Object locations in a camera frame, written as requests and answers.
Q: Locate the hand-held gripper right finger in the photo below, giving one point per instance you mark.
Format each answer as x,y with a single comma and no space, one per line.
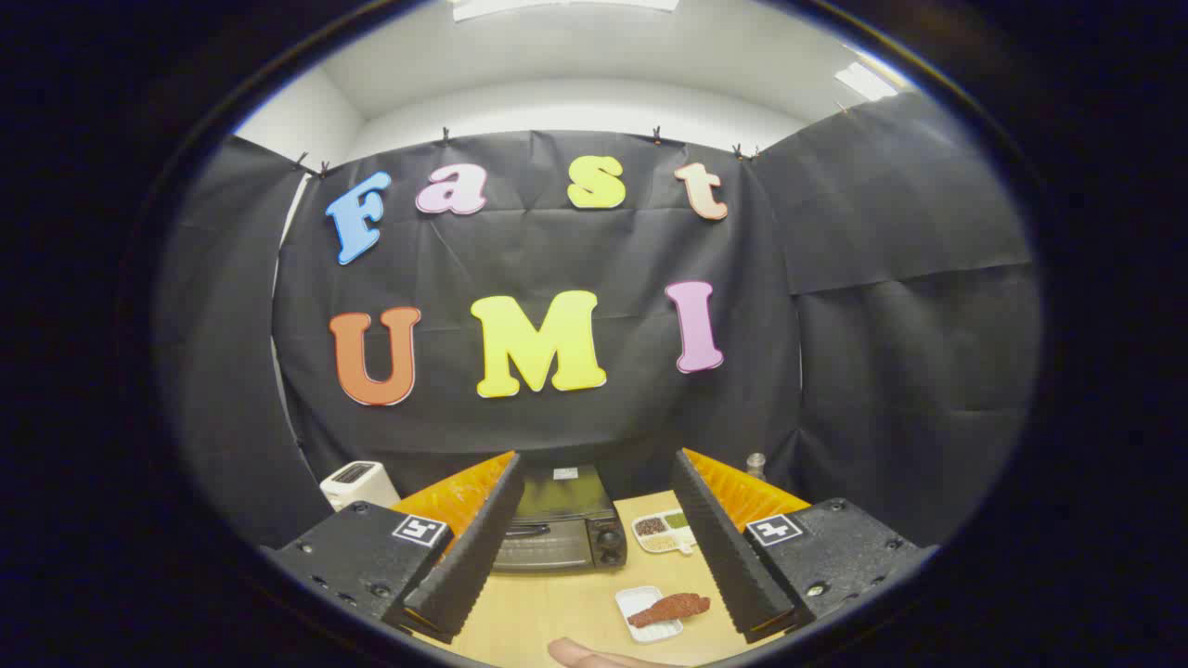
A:
729,557

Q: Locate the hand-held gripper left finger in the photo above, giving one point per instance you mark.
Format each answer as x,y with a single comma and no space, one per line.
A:
469,557

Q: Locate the brown meat piece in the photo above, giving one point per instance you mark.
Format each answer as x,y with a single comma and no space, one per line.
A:
673,608

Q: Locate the black toaster oven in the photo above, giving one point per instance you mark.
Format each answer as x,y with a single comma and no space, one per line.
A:
566,547

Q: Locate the white toaster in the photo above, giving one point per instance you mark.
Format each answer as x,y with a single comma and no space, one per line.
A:
357,482

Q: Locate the white divided dish of beans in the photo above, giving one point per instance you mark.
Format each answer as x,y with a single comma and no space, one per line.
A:
661,543

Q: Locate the clear bottle with yellow label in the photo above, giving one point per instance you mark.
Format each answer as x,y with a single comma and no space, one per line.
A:
755,464

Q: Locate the small white ribbed tray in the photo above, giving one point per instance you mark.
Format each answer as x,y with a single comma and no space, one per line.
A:
634,600

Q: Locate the small ceiling light panel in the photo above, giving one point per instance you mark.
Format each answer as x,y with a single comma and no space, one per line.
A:
865,82

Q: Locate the large ceiling light panel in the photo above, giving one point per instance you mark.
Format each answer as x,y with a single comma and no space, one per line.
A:
557,7

